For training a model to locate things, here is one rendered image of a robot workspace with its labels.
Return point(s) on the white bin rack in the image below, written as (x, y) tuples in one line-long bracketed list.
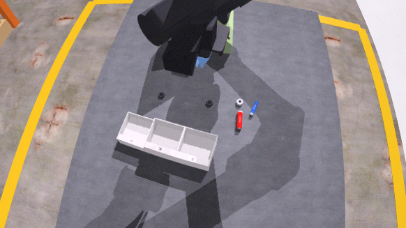
[(161, 138)]

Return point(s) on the blue battery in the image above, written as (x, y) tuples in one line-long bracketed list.
[(254, 108)]

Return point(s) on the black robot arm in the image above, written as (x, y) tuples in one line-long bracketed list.
[(172, 19)]

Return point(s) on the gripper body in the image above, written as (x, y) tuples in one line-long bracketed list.
[(221, 38)]

